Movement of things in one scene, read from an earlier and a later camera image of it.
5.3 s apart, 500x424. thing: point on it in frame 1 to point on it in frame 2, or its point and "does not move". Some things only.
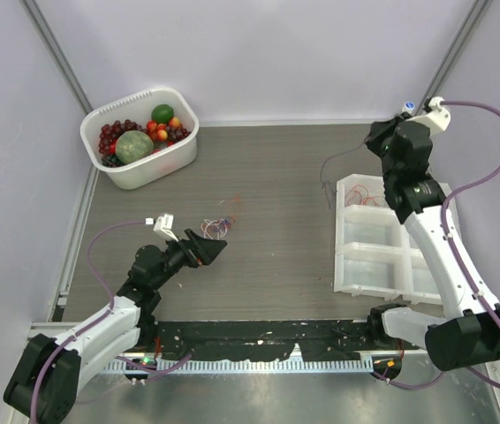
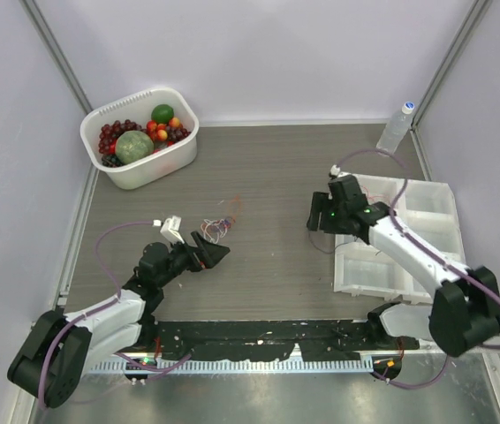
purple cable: x=322 y=185 to x=333 y=252
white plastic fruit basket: x=139 y=109 does not move
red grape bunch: x=110 y=132 does not move
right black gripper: x=377 y=131 to x=322 y=201
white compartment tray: x=374 y=253 does not move
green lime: x=162 y=114 does not move
